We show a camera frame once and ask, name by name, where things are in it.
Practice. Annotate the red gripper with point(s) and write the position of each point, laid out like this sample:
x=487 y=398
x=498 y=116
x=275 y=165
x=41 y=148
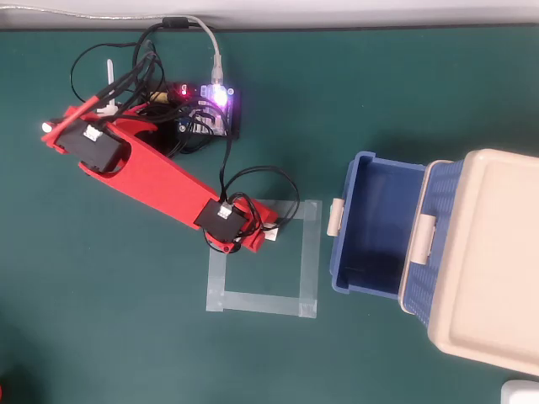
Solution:
x=248 y=227

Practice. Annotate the white toy brick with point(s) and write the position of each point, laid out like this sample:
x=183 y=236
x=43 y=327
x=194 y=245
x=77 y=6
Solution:
x=273 y=236

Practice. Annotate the red robot arm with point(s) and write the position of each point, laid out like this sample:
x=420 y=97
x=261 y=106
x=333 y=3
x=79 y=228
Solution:
x=160 y=177

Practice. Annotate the beige plastic drawer cabinet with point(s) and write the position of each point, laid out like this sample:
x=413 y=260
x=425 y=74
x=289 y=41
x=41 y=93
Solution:
x=497 y=252

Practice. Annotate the translucent tape strip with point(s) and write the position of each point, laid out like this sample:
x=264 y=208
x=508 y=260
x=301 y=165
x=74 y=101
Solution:
x=309 y=261
x=217 y=278
x=261 y=301
x=283 y=208

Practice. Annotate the black controller board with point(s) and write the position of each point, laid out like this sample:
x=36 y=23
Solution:
x=210 y=113

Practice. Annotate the white zip tie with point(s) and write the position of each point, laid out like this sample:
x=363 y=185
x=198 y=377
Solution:
x=110 y=71

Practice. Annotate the white box corner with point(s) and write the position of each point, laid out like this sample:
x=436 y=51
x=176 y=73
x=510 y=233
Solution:
x=522 y=393

